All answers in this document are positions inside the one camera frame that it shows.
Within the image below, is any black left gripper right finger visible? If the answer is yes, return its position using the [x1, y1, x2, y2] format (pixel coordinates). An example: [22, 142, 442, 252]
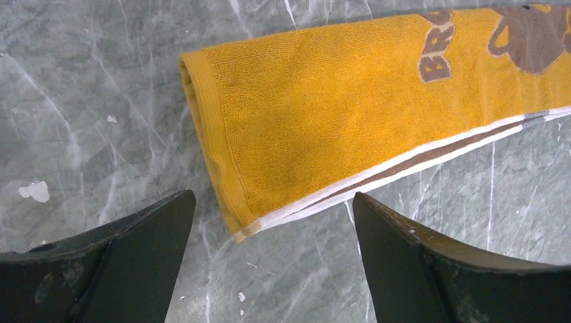
[353, 192, 570, 322]

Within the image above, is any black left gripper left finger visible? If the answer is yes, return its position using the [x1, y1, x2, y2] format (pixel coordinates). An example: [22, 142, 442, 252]
[1, 190, 196, 322]

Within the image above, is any yellow grey patterned towel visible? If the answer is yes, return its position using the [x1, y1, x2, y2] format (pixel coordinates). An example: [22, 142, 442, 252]
[179, 4, 570, 241]

